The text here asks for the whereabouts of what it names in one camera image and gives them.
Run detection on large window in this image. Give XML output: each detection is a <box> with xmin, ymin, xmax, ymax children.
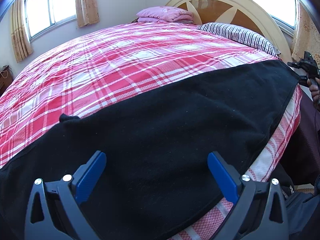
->
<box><xmin>225</xmin><ymin>0</ymin><xmax>298</xmax><ymax>35</ymax></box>

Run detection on black pants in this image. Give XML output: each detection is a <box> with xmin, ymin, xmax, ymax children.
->
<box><xmin>0</xmin><ymin>59</ymin><xmax>300</xmax><ymax>240</ymax></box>

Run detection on person's right hand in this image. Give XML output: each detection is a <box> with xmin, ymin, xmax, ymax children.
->
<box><xmin>307</xmin><ymin>78</ymin><xmax>320</xmax><ymax>105</ymax></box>

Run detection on folded pink blanket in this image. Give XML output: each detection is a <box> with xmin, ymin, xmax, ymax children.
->
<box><xmin>136</xmin><ymin>7</ymin><xmax>194</xmax><ymax>24</ymax></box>

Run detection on beige patterned curtain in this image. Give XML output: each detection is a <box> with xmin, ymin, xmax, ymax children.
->
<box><xmin>75</xmin><ymin>0</ymin><xmax>100</xmax><ymax>28</ymax></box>
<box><xmin>10</xmin><ymin>0</ymin><xmax>34</xmax><ymax>63</ymax></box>

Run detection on red plaid bedsheet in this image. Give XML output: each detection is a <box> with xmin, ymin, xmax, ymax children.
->
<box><xmin>0</xmin><ymin>21</ymin><xmax>303</xmax><ymax>240</ymax></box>

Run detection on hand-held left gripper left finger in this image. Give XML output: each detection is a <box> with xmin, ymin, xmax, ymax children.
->
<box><xmin>24</xmin><ymin>150</ymin><xmax>107</xmax><ymax>240</ymax></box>

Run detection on striped pillow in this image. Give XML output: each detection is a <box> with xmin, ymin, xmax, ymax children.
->
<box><xmin>197</xmin><ymin>22</ymin><xmax>279</xmax><ymax>55</ymax></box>

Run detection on yellow patterned curtain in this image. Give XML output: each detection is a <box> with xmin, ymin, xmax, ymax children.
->
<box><xmin>291</xmin><ymin>0</ymin><xmax>320</xmax><ymax>64</ymax></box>

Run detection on cream and wood headboard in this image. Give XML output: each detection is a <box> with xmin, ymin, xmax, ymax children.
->
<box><xmin>165</xmin><ymin>0</ymin><xmax>293</xmax><ymax>60</ymax></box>

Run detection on dark blue jacket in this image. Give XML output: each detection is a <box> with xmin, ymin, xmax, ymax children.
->
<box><xmin>282</xmin><ymin>185</ymin><xmax>320</xmax><ymax>240</ymax></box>

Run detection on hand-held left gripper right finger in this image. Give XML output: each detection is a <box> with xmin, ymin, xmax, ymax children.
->
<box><xmin>207</xmin><ymin>151</ymin><xmax>295</xmax><ymax>240</ymax></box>

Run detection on dark maroon cloth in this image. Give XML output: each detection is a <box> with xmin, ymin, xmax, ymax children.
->
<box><xmin>281</xmin><ymin>96</ymin><xmax>320</xmax><ymax>193</ymax></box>

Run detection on wooden desk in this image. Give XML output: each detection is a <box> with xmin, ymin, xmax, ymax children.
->
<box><xmin>0</xmin><ymin>65</ymin><xmax>13</xmax><ymax>96</ymax></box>

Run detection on small sliding window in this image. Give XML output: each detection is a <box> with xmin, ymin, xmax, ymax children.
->
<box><xmin>22</xmin><ymin>0</ymin><xmax>78</xmax><ymax>43</ymax></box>

